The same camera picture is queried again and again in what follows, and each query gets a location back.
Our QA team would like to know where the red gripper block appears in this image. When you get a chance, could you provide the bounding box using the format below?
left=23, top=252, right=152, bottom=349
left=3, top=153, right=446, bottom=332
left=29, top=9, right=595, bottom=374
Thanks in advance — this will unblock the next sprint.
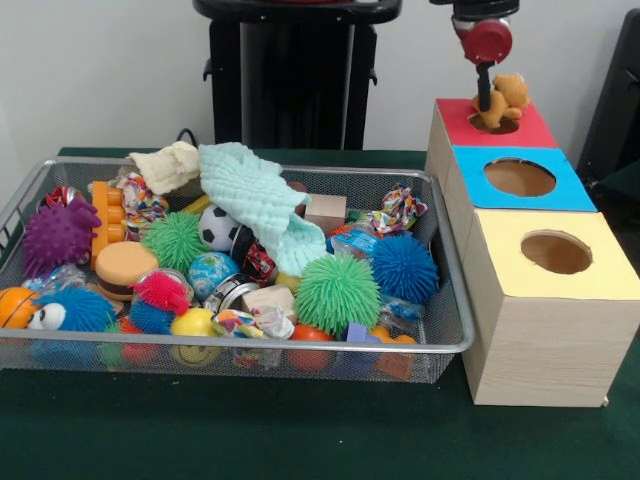
left=452, top=15, right=515, bottom=112

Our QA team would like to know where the orange-brown teddy bear plush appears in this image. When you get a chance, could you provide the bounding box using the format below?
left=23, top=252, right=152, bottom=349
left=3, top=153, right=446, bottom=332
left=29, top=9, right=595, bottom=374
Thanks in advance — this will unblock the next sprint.
left=472, top=73, right=531, bottom=129

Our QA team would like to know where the mint knitted cloth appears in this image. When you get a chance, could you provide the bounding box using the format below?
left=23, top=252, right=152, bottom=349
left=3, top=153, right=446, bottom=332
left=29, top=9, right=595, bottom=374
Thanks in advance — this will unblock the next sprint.
left=198, top=142, right=329, bottom=277

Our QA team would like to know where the cream knitted cloth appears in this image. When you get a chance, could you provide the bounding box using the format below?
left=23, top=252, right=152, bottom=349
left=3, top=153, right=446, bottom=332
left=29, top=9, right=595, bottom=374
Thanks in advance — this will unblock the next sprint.
left=128, top=141, right=202, bottom=195

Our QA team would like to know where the wooden three-hole box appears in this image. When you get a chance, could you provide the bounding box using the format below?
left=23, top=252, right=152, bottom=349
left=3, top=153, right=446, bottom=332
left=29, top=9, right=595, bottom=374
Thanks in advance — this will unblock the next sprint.
left=423, top=97, right=640, bottom=407

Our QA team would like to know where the clear mesh toy bin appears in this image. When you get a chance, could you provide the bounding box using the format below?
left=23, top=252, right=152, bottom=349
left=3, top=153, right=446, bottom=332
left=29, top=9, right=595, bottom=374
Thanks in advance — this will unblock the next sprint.
left=0, top=155, right=475, bottom=386

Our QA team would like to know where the black upright panel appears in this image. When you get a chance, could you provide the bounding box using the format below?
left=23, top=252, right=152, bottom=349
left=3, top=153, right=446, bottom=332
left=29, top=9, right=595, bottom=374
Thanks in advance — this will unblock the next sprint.
left=574, top=8, right=640, bottom=176

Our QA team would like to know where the dark green tablecloth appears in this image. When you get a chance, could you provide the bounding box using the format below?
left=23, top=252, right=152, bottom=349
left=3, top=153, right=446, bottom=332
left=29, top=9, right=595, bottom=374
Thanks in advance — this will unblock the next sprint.
left=0, top=145, right=640, bottom=480
left=592, top=158, right=640, bottom=201

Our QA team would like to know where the blue spiky rubber ball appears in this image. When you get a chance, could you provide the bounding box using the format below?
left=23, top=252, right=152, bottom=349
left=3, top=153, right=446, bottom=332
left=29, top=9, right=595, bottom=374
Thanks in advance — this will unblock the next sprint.
left=370, top=234, right=440, bottom=306

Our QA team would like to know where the plain wooden cube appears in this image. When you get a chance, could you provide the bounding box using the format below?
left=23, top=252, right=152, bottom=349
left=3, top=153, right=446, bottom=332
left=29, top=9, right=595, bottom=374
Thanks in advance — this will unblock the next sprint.
left=303, top=193, right=348, bottom=236

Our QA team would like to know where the green spiky rubber ball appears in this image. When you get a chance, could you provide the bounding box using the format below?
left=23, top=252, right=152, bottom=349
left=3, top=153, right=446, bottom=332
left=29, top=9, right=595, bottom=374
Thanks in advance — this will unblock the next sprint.
left=293, top=254, right=381, bottom=339

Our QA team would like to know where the black and white soccer ball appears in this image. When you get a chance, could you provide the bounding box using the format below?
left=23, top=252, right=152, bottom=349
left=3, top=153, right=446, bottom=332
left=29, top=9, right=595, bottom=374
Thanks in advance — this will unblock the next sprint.
left=198, top=204, right=241, bottom=251

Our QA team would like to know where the small green spiky ball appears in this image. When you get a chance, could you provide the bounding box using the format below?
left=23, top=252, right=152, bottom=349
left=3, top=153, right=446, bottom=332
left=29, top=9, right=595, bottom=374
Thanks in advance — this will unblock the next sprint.
left=142, top=209, right=209, bottom=275

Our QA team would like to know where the pink spiky rubber ball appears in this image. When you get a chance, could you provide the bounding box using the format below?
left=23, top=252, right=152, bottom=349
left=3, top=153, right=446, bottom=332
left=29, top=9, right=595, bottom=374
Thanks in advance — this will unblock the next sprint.
left=128, top=272, right=192, bottom=317

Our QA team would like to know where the orange toy burger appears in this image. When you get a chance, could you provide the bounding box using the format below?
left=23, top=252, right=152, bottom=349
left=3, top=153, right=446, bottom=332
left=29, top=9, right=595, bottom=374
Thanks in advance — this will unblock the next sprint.
left=94, top=241, right=160, bottom=301

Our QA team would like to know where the purple spiky rubber ball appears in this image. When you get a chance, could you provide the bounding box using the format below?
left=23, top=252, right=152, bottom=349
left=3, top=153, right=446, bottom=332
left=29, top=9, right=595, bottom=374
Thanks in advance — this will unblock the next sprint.
left=22, top=199, right=102, bottom=281

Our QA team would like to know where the orange basketball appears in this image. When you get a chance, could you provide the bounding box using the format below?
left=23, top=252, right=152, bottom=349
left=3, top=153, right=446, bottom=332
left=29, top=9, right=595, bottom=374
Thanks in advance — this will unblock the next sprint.
left=0, top=287, right=41, bottom=330

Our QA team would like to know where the multicolour knotted rope toy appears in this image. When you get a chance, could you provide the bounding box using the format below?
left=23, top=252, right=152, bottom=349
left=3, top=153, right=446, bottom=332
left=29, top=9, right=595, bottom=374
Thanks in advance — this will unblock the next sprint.
left=344, top=184, right=429, bottom=236

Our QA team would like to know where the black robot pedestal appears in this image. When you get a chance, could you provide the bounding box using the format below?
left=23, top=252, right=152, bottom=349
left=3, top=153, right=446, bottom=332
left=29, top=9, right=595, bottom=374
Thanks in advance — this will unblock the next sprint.
left=192, top=0, right=404, bottom=150

